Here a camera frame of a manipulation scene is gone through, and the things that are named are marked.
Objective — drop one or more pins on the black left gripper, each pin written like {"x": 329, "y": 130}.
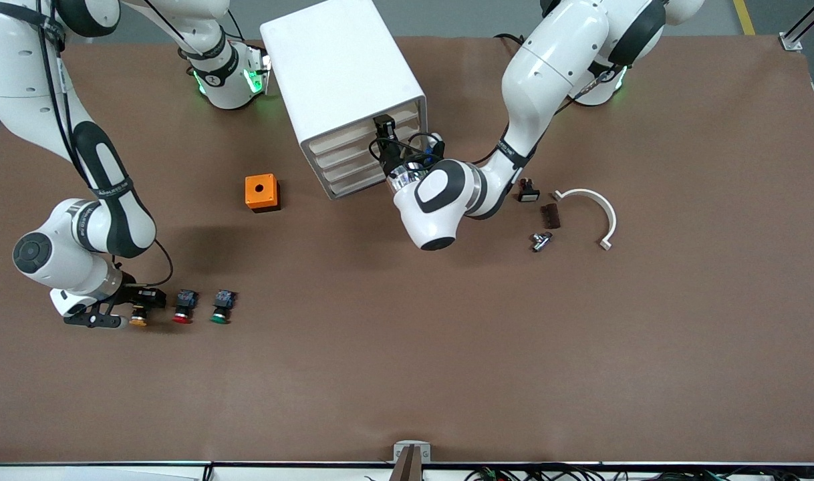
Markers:
{"x": 391, "y": 158}

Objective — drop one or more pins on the silver metal fitting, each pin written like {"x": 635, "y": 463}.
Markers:
{"x": 540, "y": 242}

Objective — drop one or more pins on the green push button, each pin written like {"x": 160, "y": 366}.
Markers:
{"x": 222, "y": 306}

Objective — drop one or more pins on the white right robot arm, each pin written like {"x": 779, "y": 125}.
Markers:
{"x": 26, "y": 67}

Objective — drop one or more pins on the aluminium frame post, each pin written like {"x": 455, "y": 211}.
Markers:
{"x": 790, "y": 41}

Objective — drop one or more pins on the yellow push button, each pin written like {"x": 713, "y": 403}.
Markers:
{"x": 138, "y": 321}

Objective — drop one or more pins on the red push button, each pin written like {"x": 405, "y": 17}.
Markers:
{"x": 184, "y": 306}

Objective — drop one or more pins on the orange box with hole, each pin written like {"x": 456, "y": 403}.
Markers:
{"x": 252, "y": 194}

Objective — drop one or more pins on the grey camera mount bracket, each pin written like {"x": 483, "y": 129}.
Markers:
{"x": 400, "y": 451}

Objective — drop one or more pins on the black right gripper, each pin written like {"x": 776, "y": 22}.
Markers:
{"x": 136, "y": 296}

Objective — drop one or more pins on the white curved bracket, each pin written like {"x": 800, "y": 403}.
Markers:
{"x": 607, "y": 214}

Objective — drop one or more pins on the brown terminal block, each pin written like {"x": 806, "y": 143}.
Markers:
{"x": 553, "y": 216}

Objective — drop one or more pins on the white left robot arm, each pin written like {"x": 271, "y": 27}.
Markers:
{"x": 547, "y": 73}

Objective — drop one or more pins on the black switch white face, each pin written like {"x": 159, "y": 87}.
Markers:
{"x": 528, "y": 194}

